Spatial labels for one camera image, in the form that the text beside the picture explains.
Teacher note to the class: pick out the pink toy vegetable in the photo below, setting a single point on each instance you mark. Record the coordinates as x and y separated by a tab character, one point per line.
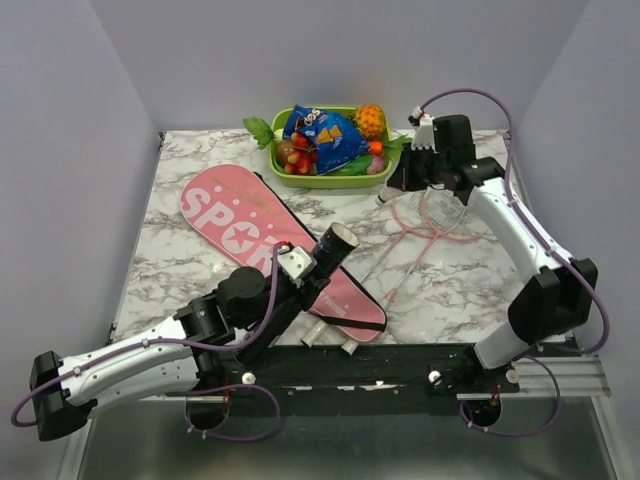
377	165

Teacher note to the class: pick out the black shuttlecock tube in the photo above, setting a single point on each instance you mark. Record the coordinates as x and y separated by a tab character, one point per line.
330	251

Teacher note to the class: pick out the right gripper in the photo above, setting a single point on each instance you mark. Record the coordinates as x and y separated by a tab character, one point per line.
402	178

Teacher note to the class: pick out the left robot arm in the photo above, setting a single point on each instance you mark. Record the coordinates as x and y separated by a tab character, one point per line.
242	317

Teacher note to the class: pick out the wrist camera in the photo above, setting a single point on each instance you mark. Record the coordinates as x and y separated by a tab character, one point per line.
422	122
295	262

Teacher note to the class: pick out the pink badminton racket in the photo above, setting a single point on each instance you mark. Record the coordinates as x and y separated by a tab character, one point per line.
432	215
466	231

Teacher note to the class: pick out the green fake leaf left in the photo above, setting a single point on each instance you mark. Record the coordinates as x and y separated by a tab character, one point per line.
260	131

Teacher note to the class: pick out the green fake leaf right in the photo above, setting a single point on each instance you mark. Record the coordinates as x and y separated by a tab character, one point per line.
392	149

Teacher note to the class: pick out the green plastic bin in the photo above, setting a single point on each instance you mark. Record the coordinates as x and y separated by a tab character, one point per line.
333	180

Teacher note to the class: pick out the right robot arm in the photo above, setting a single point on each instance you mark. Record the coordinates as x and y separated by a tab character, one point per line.
555	297

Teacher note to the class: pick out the blue chips bag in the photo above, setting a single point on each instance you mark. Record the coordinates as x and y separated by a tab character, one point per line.
329	137

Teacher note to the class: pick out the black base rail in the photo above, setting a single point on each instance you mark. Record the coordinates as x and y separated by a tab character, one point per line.
374	380

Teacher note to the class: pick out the pink racket bag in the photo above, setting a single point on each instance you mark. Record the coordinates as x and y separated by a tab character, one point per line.
236	211

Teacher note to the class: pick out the toy pineapple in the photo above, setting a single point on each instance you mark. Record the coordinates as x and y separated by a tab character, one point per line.
370	121

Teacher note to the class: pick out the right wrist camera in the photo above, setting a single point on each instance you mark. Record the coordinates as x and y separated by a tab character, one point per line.
422	122

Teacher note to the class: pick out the toy carrot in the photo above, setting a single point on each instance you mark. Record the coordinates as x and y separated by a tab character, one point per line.
376	148

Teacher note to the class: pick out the green fake leaf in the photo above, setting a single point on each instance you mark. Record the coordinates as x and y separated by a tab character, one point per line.
260	131
392	149

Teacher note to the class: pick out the white racket handle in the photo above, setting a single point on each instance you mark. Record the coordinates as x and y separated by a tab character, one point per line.
350	346
314	333

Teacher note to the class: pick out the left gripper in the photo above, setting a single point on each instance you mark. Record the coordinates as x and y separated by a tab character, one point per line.
312	290

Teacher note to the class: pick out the brown toy fruit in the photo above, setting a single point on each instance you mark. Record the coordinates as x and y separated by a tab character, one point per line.
283	150

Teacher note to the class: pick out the red toy berries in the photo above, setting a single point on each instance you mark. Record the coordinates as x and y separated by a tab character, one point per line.
303	160

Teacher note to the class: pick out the white shuttlecock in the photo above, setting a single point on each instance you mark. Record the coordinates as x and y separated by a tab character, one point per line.
385	195

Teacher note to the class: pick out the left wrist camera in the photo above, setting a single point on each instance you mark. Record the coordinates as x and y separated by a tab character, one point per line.
295	262

